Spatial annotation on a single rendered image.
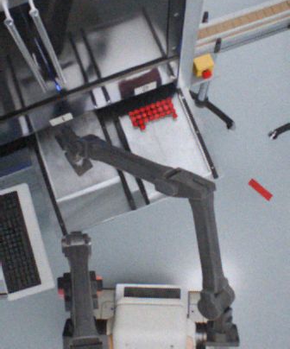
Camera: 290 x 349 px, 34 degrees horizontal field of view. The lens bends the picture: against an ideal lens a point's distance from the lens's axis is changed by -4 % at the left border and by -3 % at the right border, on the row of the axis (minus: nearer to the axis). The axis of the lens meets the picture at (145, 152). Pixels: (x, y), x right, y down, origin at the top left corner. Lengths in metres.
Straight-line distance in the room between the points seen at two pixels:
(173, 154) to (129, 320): 0.79
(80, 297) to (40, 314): 1.58
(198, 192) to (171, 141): 0.65
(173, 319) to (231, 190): 1.54
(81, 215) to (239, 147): 1.28
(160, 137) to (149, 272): 1.02
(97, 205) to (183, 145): 0.41
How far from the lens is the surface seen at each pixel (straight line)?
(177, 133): 1.98
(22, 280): 2.01
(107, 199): 1.93
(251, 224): 2.85
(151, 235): 2.79
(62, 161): 1.98
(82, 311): 1.25
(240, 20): 2.17
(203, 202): 1.37
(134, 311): 1.44
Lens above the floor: 2.77
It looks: 75 degrees down
